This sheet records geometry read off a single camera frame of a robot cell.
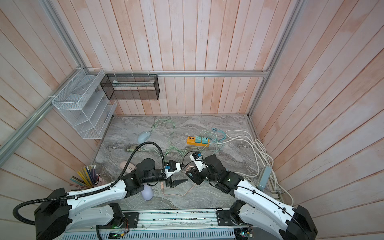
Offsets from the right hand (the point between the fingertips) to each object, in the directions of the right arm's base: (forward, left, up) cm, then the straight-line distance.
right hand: (189, 170), depth 77 cm
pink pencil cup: (-5, +54, -1) cm, 54 cm away
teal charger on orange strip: (+25, -5, -7) cm, 26 cm away
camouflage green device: (+20, +40, -11) cm, 45 cm away
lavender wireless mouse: (-9, +23, -10) cm, 27 cm away
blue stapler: (+1, -43, -10) cm, 44 cm away
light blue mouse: (+30, +34, -10) cm, 46 cm away
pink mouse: (+6, +36, -10) cm, 38 cm away
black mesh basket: (+58, +43, +11) cm, 73 cm away
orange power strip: (+27, 0, -11) cm, 29 cm away
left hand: (-4, +2, +5) cm, 6 cm away
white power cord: (+33, -31, -14) cm, 47 cm away
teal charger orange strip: (+24, -10, -7) cm, 27 cm away
